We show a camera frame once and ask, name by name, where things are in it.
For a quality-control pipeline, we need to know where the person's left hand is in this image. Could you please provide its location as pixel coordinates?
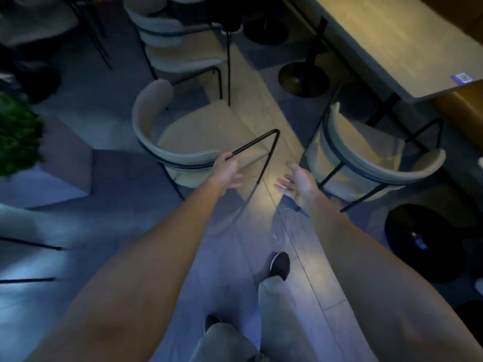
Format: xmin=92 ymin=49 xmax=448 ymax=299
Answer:
xmin=206 ymin=151 xmax=245 ymax=197

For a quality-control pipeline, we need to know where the person's right hand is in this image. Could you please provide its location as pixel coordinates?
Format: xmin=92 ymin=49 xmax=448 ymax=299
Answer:
xmin=274 ymin=161 xmax=321 ymax=211

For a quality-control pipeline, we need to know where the person's right forearm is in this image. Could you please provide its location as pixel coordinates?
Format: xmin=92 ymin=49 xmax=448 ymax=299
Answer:
xmin=301 ymin=192 xmax=483 ymax=362

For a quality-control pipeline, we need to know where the person's left forearm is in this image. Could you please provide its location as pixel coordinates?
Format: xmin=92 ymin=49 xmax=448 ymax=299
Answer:
xmin=28 ymin=180 xmax=227 ymax=362

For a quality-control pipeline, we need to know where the black sneaker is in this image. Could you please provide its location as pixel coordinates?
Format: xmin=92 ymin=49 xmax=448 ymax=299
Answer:
xmin=268 ymin=251 xmax=291 ymax=282
xmin=203 ymin=314 xmax=224 ymax=334

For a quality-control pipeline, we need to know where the grey planter box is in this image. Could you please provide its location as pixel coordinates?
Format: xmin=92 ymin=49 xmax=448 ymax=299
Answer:
xmin=0 ymin=116 xmax=94 ymax=210

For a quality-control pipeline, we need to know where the light wooden table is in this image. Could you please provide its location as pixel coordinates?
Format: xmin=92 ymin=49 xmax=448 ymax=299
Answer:
xmin=288 ymin=0 xmax=483 ymax=105

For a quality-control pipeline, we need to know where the brown leather bench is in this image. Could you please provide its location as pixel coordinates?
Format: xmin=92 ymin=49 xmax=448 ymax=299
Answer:
xmin=415 ymin=0 xmax=483 ymax=138

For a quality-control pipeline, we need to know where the green plant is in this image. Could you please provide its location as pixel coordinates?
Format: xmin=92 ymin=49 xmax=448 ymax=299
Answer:
xmin=0 ymin=93 xmax=45 ymax=177

